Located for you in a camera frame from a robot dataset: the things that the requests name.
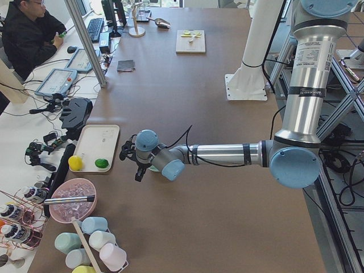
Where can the black keyboard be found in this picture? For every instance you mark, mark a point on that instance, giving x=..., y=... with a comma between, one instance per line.
x=95, y=28

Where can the teach pendant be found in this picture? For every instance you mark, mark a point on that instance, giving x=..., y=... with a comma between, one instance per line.
x=79, y=61
x=59, y=81

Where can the beige tray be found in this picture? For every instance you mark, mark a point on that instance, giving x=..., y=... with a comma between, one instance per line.
x=97, y=141

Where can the teach pendant near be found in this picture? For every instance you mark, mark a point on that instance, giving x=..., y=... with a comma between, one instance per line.
x=59, y=81

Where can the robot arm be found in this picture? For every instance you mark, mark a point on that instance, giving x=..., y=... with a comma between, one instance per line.
x=291, y=155

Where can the teach pendant far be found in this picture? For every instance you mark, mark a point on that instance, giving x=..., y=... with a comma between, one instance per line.
x=79, y=61

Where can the bamboo cutting board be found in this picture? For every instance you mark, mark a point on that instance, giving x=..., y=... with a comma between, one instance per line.
x=184, y=47

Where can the yellow lemon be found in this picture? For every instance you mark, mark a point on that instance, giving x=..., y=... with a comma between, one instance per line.
x=75, y=163

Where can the lime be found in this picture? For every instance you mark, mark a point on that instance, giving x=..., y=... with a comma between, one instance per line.
x=101, y=163

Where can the copper wire bottle rack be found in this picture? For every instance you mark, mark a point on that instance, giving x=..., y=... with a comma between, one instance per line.
x=22, y=222

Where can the pink bowl with ice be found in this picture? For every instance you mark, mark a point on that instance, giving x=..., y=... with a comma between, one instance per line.
x=79, y=210

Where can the aluminium frame post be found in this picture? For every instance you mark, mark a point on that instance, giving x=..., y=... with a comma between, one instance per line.
x=79, y=24

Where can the grey folded cloth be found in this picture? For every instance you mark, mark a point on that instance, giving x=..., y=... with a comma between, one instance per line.
x=125, y=66

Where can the computer mouse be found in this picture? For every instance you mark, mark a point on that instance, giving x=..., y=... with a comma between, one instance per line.
x=71, y=49

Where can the pink cup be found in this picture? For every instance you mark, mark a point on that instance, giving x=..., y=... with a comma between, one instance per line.
x=113, y=257

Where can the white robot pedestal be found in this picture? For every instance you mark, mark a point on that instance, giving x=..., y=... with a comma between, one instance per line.
x=247, y=83

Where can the green cup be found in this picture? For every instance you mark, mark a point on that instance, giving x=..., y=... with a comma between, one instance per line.
x=66, y=242

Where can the steel scoop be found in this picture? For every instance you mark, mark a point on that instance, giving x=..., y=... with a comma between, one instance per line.
x=161, y=23

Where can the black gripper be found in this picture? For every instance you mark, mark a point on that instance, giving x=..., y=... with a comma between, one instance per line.
x=140, y=166

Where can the steel tongs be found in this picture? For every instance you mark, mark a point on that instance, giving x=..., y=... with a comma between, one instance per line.
x=69, y=200

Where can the light grey cup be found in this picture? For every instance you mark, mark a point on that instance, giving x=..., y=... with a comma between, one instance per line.
x=77, y=257

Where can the yellow cup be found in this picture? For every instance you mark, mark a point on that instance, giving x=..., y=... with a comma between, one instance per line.
x=84, y=269

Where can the blue cup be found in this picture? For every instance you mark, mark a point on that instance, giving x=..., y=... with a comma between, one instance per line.
x=92, y=224

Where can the seated person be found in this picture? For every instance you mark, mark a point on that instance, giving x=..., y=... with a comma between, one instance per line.
x=31, y=35

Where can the wooden cup tree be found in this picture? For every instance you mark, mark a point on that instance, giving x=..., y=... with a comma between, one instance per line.
x=136, y=31

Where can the green bowl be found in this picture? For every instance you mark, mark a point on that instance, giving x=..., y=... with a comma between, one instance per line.
x=153, y=169

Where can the white cup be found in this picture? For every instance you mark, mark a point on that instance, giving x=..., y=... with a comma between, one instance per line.
x=99, y=238

